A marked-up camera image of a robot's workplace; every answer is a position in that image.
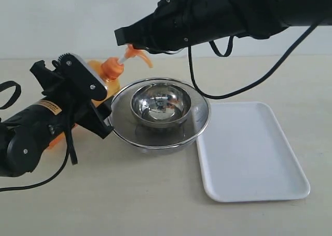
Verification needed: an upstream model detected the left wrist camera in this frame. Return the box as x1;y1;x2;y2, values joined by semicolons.
52;53;107;102

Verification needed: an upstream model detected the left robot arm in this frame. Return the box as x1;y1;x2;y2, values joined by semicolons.
1;54;106;177

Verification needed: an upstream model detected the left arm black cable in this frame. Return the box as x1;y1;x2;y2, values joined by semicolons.
0;81;78;192

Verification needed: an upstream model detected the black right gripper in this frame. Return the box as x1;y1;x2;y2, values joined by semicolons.
114;0;197;52

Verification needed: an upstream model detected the large steel mesh strainer basin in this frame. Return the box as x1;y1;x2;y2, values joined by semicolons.
106;77;211;155

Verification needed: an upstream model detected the small stainless steel bowl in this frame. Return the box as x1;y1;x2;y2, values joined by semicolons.
130;81;192;129

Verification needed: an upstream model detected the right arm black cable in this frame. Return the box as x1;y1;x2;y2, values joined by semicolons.
187;20;332;100

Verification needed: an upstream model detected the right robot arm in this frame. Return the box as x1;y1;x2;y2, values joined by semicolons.
115;0;331;100

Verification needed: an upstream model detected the orange dish soap pump bottle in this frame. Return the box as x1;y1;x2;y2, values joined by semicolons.
46;45;154;150

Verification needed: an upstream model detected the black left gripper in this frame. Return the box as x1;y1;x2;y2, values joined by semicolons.
29;60;113;139

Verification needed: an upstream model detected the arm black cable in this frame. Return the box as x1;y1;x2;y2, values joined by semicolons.
0;81;78;192
187;20;332;100

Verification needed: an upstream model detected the white plastic tray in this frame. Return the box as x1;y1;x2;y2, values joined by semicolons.
197;102;311;203

